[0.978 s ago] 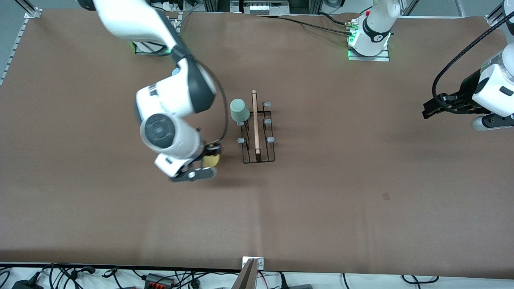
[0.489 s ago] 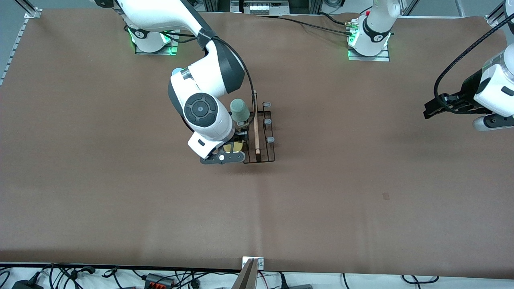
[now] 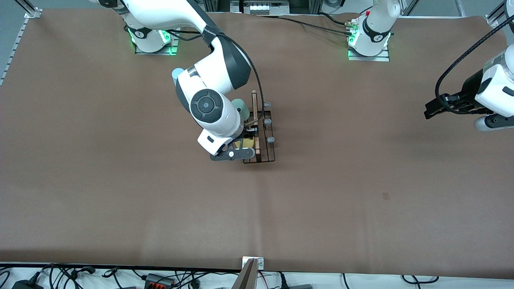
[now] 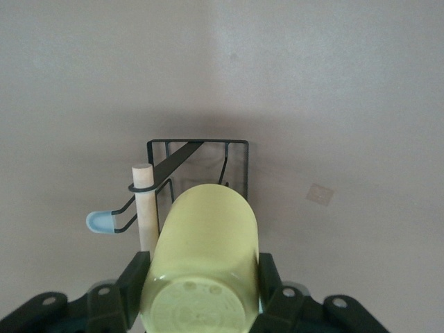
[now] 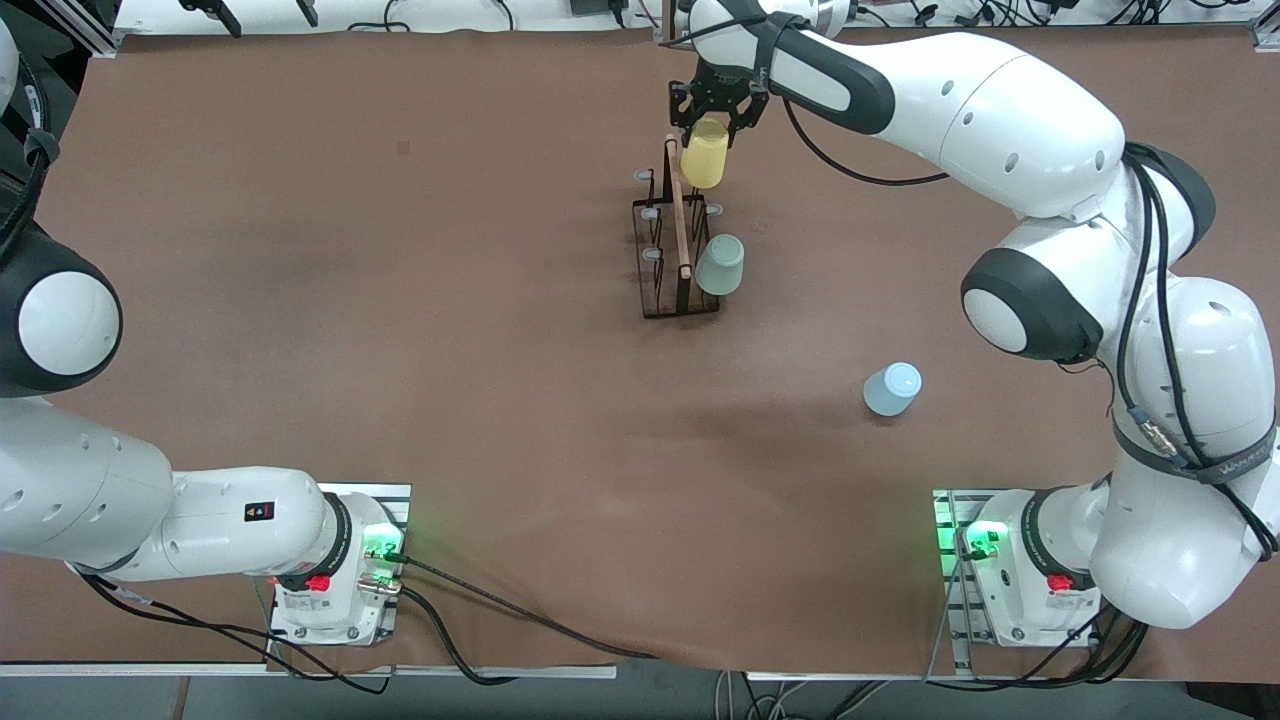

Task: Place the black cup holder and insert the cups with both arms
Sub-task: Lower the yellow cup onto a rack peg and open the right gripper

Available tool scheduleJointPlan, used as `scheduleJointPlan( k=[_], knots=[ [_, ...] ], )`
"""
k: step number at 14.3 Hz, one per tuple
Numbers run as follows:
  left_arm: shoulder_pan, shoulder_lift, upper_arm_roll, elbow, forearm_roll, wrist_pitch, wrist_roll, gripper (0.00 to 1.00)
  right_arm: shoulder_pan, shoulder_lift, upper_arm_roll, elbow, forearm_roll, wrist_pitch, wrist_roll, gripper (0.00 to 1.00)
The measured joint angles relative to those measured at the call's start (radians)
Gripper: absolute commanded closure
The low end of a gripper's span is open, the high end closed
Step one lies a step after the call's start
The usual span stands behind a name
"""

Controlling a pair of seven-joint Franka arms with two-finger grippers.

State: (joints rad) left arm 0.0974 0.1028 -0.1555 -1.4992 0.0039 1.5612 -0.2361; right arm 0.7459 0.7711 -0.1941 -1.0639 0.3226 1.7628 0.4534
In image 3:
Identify mint green plastic cup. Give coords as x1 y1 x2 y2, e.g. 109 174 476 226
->
232 98 250 122

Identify black wire cup holder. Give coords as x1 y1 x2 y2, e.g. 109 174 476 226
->
236 90 276 164

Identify white power strip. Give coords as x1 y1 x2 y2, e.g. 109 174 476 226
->
243 0 290 15

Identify grey metal pole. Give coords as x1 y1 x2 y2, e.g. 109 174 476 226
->
232 258 257 289

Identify black orange power adapter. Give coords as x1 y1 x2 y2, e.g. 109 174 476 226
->
144 273 176 289

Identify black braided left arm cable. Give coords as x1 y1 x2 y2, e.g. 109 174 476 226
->
436 15 514 115

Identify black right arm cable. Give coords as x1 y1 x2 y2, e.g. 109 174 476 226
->
169 28 265 121

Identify aluminium arm base plate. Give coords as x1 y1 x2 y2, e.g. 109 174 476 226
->
348 44 390 62
135 28 180 56

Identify aluminium frame corner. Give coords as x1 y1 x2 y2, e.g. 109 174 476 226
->
485 0 514 24

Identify long black table cable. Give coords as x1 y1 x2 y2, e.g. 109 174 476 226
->
257 14 354 37

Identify small metal clamp bracket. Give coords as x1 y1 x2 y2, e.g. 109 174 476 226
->
242 256 265 270

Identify short black table cable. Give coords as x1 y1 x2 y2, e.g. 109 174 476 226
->
319 12 356 26

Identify black looped floor cable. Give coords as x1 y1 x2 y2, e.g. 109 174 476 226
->
402 275 440 285

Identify tangled black floor cables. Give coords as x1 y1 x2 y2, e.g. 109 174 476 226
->
38 264 121 289

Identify perforated aluminium edge rail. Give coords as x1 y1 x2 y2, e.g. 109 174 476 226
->
0 18 31 85

